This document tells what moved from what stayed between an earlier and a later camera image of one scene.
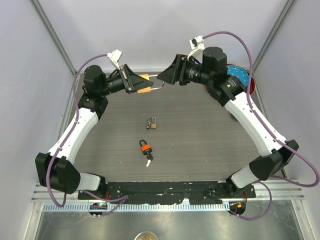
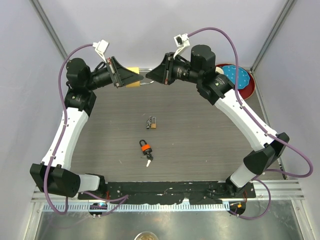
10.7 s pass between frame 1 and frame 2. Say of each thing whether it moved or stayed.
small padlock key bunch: stayed
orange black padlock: stayed
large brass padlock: moved
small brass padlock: stayed
